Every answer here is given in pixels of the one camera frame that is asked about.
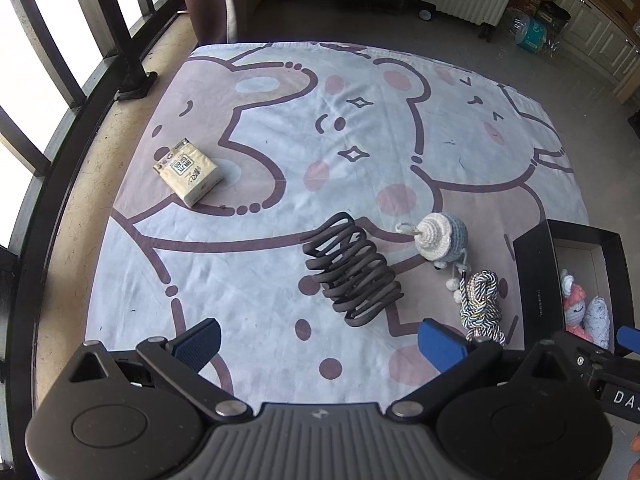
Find black white twisted rope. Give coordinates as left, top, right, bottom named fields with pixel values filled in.
left=459, top=270, right=507, bottom=345

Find beige tissue pack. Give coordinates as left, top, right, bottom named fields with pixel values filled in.
left=152, top=137, right=224, bottom=207

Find dark brown band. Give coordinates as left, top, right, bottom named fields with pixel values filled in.
left=299, top=212, right=405, bottom=327

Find grey crochet toy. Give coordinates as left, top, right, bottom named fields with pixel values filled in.
left=396, top=212, right=473, bottom=305

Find black cardboard box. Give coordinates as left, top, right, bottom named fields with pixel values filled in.
left=512, top=219, right=626, bottom=356

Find pack of plastic bottles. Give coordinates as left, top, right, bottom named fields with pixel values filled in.
left=502, top=7, right=563, bottom=58

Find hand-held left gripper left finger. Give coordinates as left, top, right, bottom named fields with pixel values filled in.
left=66, top=317, right=254, bottom=422

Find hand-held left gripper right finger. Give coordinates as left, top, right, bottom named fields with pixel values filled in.
left=388, top=319, right=577, bottom=419

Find black bin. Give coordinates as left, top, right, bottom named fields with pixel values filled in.
left=535, top=0, right=571, bottom=36

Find printed cartoon bear blanket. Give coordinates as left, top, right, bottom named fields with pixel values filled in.
left=85, top=40, right=591, bottom=411

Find cream cabinets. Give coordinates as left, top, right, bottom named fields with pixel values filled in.
left=525, top=0, right=640, bottom=106

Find white crochet lace piece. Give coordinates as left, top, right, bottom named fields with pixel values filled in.
left=584, top=296, right=612, bottom=351

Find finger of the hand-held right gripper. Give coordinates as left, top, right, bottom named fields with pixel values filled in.
left=575, top=327, right=640, bottom=384

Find pink crochet bunny doll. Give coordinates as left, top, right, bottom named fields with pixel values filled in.
left=560, top=269, right=587, bottom=333

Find window curtain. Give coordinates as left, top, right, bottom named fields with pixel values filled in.
left=172, top=0, right=273, bottom=48

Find black window railing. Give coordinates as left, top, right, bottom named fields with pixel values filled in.
left=0, top=0, right=182, bottom=480

